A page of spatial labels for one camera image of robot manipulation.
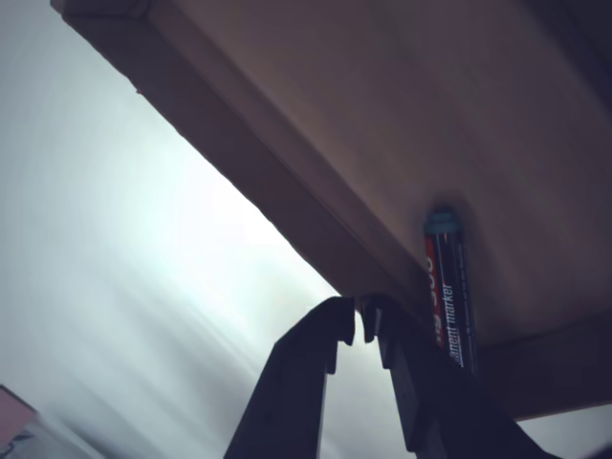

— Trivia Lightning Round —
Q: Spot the green red permanent marker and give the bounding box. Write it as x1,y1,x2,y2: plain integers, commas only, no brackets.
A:
423,205,479,379

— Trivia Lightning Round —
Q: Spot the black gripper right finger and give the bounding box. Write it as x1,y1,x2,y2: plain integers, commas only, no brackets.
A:
361,292,551,459

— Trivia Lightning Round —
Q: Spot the pink white box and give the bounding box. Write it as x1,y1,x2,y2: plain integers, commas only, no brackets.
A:
0,384,42,459

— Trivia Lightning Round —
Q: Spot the brown cardboard box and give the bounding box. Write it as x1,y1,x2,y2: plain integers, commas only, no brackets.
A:
50,0,612,422

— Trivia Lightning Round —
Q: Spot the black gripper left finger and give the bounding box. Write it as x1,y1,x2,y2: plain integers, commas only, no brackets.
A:
223,295,358,459

